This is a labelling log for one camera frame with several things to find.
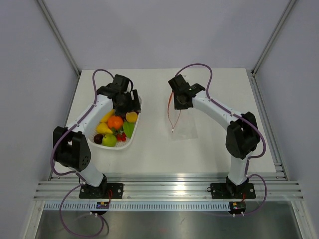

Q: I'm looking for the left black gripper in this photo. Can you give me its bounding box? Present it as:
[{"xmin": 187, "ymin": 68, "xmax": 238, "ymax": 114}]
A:
[{"xmin": 114, "ymin": 89, "xmax": 140, "ymax": 116}]

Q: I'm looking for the yellow peach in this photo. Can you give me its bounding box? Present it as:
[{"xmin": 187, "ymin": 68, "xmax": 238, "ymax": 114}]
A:
[{"xmin": 125, "ymin": 112, "xmax": 138, "ymax": 123}]

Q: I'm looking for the clear zip top bag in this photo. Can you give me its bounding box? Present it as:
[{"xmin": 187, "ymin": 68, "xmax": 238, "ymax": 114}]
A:
[{"xmin": 167, "ymin": 92, "xmax": 198, "ymax": 141}]

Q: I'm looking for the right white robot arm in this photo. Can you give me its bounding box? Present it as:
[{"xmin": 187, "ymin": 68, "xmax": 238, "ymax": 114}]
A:
[{"xmin": 168, "ymin": 74, "xmax": 260, "ymax": 197}]

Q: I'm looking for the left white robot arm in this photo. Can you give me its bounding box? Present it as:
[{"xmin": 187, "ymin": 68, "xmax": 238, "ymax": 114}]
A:
[{"xmin": 50, "ymin": 74, "xmax": 141, "ymax": 198}]

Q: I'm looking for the orange fruit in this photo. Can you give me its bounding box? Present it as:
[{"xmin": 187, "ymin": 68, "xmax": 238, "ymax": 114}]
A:
[{"xmin": 107, "ymin": 116, "xmax": 124, "ymax": 130}]

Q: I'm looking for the red strawberry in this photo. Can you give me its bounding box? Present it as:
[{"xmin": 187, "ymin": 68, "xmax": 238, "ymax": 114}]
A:
[{"xmin": 116, "ymin": 132, "xmax": 127, "ymax": 142}]

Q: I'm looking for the yellow pear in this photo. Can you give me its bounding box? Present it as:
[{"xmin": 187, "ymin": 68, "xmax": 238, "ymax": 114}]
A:
[{"xmin": 96, "ymin": 122, "xmax": 113, "ymax": 135}]

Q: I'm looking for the white perforated fruit basket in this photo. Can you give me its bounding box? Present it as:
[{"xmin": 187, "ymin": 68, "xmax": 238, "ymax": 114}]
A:
[{"xmin": 88, "ymin": 109, "xmax": 140, "ymax": 150}]

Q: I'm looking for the green apple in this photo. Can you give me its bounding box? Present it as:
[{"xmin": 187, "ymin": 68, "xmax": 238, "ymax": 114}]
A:
[{"xmin": 102, "ymin": 134, "xmax": 117, "ymax": 147}]

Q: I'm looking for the dark purple plum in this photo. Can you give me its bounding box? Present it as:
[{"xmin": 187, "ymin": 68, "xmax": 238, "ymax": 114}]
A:
[{"xmin": 93, "ymin": 134, "xmax": 104, "ymax": 144}]

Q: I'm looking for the left controller board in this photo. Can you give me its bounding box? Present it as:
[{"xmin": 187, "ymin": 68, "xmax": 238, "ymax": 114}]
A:
[{"xmin": 96, "ymin": 202, "xmax": 110, "ymax": 210}]

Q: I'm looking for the controller board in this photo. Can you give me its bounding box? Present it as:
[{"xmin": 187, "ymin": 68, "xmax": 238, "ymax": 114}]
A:
[
  {"xmin": 229, "ymin": 201, "xmax": 246, "ymax": 216},
  {"xmin": 96, "ymin": 202, "xmax": 110, "ymax": 210}
]

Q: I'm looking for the right controller board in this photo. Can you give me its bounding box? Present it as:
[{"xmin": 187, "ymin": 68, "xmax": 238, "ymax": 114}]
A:
[{"xmin": 229, "ymin": 201, "xmax": 246, "ymax": 216}]

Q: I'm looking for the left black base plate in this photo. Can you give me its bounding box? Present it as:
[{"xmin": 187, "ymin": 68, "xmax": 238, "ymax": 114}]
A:
[{"xmin": 79, "ymin": 183, "xmax": 124, "ymax": 199}]

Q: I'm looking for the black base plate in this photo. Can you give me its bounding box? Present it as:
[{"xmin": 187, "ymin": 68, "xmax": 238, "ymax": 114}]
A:
[
  {"xmin": 79, "ymin": 183, "xmax": 124, "ymax": 199},
  {"xmin": 209, "ymin": 183, "xmax": 256, "ymax": 199}
]

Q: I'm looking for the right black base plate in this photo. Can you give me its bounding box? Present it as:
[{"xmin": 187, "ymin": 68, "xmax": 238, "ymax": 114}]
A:
[{"xmin": 209, "ymin": 183, "xmax": 256, "ymax": 199}]

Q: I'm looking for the aluminium front rail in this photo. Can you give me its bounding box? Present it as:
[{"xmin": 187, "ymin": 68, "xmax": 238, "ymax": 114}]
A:
[{"xmin": 33, "ymin": 172, "xmax": 304, "ymax": 201}]

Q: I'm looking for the aluminium rail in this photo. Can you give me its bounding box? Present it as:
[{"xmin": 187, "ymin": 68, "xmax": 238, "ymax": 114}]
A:
[
  {"xmin": 246, "ymin": 70, "xmax": 290, "ymax": 181},
  {"xmin": 33, "ymin": 172, "xmax": 304, "ymax": 201}
]

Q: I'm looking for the right side aluminium rail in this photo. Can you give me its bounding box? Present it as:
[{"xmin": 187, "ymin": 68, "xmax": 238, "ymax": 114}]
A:
[{"xmin": 246, "ymin": 70, "xmax": 290, "ymax": 181}]

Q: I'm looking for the left aluminium frame post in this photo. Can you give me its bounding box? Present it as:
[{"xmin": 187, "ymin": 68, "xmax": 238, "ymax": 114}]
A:
[{"xmin": 35, "ymin": 0, "xmax": 81, "ymax": 79}]

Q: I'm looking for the aluminium frame post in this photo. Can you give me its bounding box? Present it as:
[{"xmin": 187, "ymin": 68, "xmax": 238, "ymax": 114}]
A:
[
  {"xmin": 251, "ymin": 0, "xmax": 298, "ymax": 77},
  {"xmin": 35, "ymin": 0, "xmax": 81, "ymax": 79}
]

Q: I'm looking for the white slotted cable duct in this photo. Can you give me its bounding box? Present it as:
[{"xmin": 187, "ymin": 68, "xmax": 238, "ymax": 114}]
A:
[{"xmin": 44, "ymin": 201, "xmax": 230, "ymax": 212}]

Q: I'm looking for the right aluminium frame post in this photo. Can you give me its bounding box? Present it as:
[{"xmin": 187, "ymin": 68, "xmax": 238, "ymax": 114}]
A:
[{"xmin": 251, "ymin": 0, "xmax": 298, "ymax": 77}]

